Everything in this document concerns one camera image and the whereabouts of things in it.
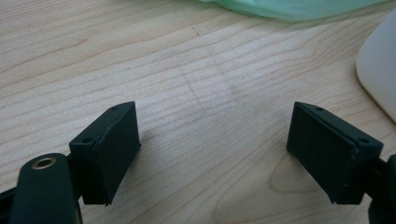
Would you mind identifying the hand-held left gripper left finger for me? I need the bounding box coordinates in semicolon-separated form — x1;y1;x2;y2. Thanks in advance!
68;101;142;206

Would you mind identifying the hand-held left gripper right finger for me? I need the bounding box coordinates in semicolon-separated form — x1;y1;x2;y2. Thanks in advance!
286;101;385;205

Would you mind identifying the white plastic bin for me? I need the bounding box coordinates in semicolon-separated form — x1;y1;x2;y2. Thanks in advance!
355;8;396;124

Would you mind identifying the green plastic bag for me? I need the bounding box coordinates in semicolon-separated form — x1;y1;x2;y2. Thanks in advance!
199;0;387;22

